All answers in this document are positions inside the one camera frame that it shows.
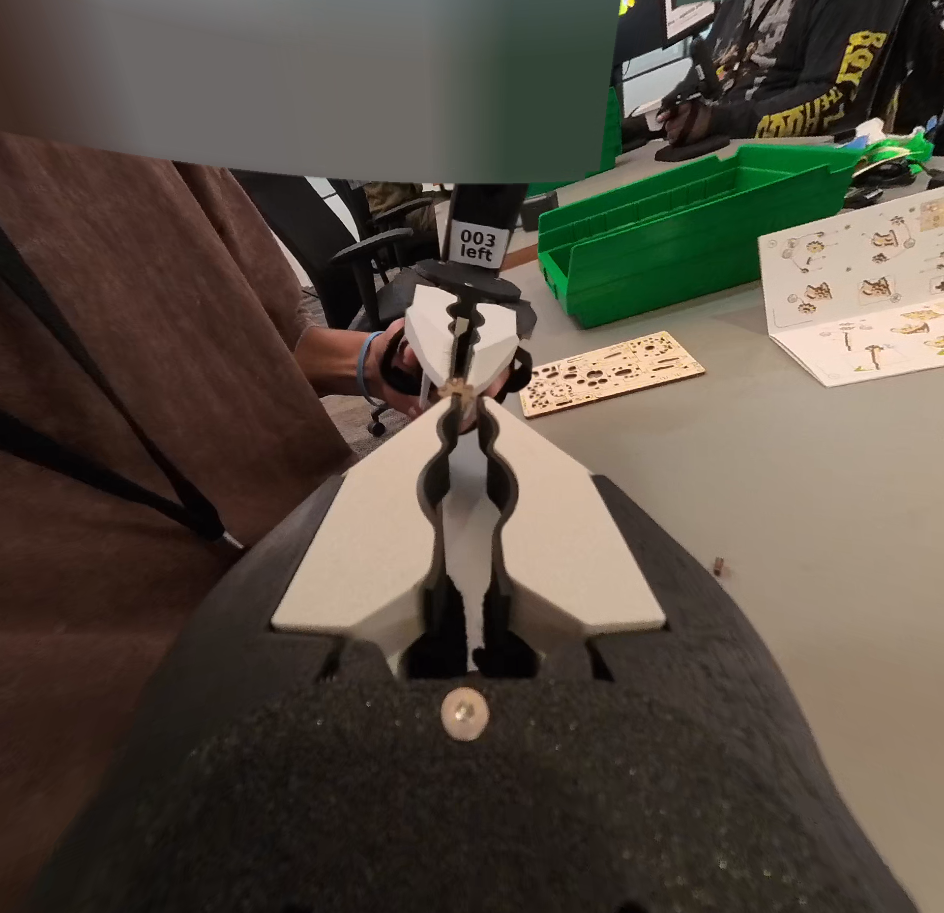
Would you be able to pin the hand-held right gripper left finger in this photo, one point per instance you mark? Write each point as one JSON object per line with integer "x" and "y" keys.
{"x": 361, "y": 551}

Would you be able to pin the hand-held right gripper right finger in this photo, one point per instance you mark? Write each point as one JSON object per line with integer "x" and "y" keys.
{"x": 582, "y": 551}

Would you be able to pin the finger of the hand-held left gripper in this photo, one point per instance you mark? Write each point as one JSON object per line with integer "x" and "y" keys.
{"x": 429, "y": 334}
{"x": 492, "y": 341}

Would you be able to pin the small wooden gear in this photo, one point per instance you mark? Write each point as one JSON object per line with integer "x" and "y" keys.
{"x": 459, "y": 393}

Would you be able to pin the person's left forearm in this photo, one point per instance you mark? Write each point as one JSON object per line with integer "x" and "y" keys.
{"x": 332, "y": 360}

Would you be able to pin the grey desk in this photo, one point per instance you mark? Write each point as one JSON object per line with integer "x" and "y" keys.
{"x": 811, "y": 522}

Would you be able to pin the person's left hand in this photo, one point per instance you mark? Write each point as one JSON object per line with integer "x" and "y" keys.
{"x": 392, "y": 338}

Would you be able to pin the blue wristband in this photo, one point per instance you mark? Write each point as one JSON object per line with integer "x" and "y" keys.
{"x": 363, "y": 373}

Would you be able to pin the black office chair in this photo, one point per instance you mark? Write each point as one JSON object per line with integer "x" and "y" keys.
{"x": 369, "y": 248}

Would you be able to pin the laser-cut wooden parts sheet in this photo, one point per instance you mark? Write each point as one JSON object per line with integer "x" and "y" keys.
{"x": 612, "y": 374}

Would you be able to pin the green plastic bin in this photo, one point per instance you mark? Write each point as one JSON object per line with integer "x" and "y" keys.
{"x": 664, "y": 264}
{"x": 610, "y": 131}

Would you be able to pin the black round pad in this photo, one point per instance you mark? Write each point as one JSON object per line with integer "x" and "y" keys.
{"x": 693, "y": 150}

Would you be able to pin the computer monitor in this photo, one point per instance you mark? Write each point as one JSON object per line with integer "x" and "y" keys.
{"x": 649, "y": 20}

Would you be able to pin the assembly instruction booklet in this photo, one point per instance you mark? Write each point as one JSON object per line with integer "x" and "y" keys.
{"x": 848, "y": 286}

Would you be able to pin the green plastic part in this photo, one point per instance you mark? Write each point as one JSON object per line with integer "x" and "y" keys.
{"x": 896, "y": 149}

